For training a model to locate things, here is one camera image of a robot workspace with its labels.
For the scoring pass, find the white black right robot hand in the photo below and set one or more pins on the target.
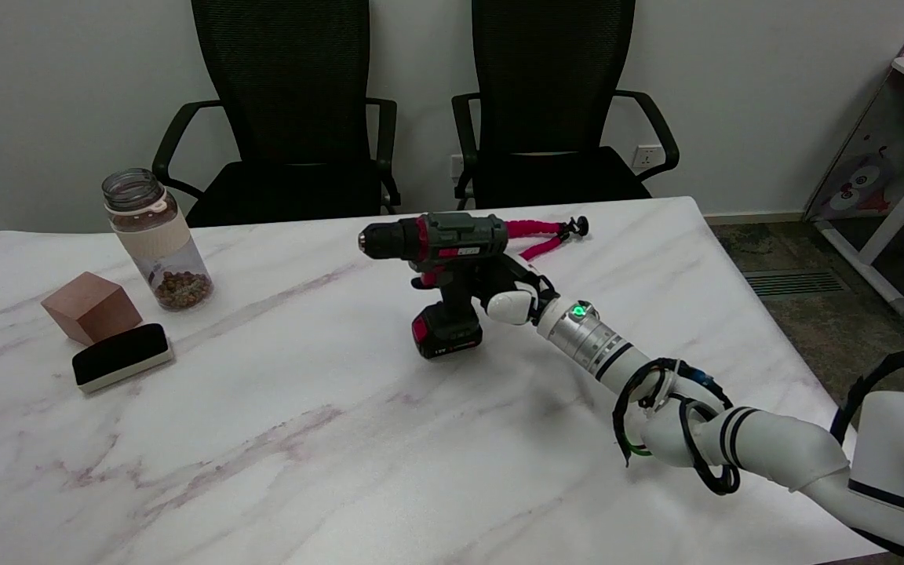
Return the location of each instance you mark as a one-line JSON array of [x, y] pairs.
[[515, 306]]

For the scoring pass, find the grey red power screwdriver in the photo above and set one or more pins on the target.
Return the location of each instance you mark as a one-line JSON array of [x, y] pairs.
[[460, 235]]

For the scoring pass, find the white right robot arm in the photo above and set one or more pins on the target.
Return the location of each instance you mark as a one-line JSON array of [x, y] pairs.
[[781, 447]]

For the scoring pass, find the pink flexible mini tripod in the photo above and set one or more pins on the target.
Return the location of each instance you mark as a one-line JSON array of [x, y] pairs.
[[534, 228]]

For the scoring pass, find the black mesh office chair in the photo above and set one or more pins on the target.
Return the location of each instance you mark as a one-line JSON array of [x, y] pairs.
[[287, 78], [546, 78]]

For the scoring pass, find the floor vent grille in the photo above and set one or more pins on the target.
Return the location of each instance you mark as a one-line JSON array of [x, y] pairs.
[[793, 282]]

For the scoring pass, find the glass jar with beans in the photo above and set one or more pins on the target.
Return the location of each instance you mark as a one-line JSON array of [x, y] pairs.
[[158, 243]]

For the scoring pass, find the black white board eraser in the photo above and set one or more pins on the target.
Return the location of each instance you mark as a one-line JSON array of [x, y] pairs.
[[118, 353]]

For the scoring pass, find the brown wooden cube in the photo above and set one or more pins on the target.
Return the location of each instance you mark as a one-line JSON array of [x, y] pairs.
[[91, 310]]

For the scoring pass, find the white wall outlet behind chair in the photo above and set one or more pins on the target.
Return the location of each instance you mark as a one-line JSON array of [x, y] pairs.
[[456, 166]]

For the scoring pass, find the white wall socket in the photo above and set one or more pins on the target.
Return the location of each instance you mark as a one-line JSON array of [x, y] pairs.
[[647, 156]]

